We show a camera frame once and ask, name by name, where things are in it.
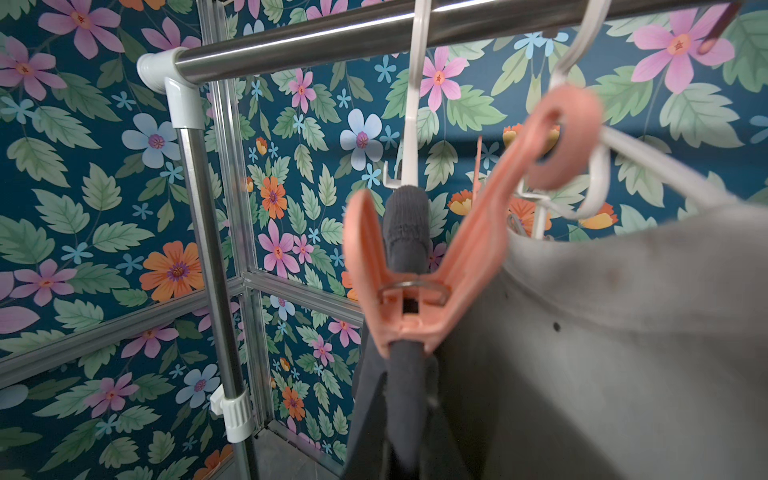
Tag dark grey t-shirt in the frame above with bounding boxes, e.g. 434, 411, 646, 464
342, 186, 470, 479

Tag white steel clothes rack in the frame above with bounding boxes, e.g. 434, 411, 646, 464
136, 0, 739, 480

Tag plain white t-shirt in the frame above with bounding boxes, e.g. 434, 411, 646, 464
439, 204, 767, 479

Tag pink clothespin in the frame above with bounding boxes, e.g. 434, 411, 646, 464
472, 136, 483, 203
343, 84, 603, 358

